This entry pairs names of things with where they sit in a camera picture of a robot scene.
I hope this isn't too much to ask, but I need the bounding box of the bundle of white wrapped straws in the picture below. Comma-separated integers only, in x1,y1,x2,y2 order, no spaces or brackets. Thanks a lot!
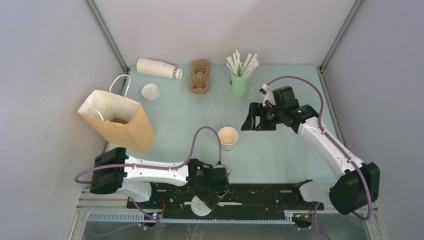
226,49,260,77

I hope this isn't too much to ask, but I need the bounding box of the aluminium frame post left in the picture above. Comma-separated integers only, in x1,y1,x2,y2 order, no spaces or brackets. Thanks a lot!
84,0,129,73

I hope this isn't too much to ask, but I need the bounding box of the aluminium frame post right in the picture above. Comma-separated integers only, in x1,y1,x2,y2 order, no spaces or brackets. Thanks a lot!
319,0,365,72

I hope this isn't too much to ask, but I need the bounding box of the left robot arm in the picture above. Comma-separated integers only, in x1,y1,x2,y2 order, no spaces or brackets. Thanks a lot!
90,147,231,208

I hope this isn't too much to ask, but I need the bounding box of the single white cup lid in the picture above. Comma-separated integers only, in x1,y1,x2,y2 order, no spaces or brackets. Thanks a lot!
190,196,212,217

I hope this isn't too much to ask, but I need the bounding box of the aluminium frame post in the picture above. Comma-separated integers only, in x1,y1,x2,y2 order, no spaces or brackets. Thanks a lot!
84,0,129,73
319,0,365,72

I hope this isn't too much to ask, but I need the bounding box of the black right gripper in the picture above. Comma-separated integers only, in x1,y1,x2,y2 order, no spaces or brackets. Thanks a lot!
241,102,285,131

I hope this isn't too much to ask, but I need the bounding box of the green straw holder cup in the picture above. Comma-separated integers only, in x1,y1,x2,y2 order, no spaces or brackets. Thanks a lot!
229,72,252,98

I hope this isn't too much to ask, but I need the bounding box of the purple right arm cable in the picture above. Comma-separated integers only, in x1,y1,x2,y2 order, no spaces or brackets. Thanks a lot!
266,76,374,240

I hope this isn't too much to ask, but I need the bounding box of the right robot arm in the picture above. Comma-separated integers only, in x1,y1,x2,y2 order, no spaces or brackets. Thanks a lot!
241,84,380,215

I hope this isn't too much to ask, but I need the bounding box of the single white paper cup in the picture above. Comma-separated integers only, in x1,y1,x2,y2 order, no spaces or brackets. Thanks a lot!
218,126,239,152

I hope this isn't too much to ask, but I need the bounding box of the stack of white paper cups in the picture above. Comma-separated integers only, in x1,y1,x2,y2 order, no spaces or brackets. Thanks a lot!
136,57,183,80

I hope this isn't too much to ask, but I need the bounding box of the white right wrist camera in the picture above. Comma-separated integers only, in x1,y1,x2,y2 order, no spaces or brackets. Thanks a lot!
259,84,276,107

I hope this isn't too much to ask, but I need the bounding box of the brown paper bag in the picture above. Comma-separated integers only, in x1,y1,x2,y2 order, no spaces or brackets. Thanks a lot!
77,74,156,154

